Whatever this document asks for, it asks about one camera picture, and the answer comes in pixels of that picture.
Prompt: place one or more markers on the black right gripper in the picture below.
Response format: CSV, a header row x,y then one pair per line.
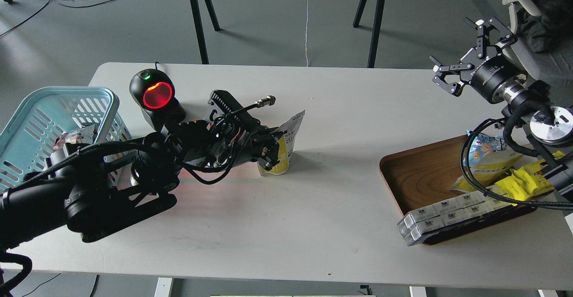
x,y
498,78

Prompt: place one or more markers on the yellow cartoon snack bag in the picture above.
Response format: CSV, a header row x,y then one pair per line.
x,y
526,183

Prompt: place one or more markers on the blue snack bag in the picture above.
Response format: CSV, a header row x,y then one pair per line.
x,y
481,146

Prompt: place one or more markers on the long white snack box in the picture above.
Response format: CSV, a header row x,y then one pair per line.
x,y
450,218

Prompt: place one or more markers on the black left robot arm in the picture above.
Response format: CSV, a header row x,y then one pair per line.
x,y
99,189

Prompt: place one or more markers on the black barcode scanner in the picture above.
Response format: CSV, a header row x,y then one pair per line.
x,y
154,92

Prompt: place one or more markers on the black background table legs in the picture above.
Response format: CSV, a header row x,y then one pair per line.
x,y
297,32

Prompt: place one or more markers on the yellow white snack pouch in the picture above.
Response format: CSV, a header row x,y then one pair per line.
x,y
286,145
490,169

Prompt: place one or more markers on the snack packs in basket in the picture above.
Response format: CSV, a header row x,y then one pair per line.
x,y
86,134

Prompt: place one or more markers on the light blue plastic basket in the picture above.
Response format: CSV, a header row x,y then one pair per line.
x,y
48,113

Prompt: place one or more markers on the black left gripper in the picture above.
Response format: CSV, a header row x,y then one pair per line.
x,y
230,136

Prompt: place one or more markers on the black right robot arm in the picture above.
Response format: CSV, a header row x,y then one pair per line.
x,y
531,123

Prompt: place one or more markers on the brown wooden tray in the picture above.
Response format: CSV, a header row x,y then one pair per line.
x,y
422,176

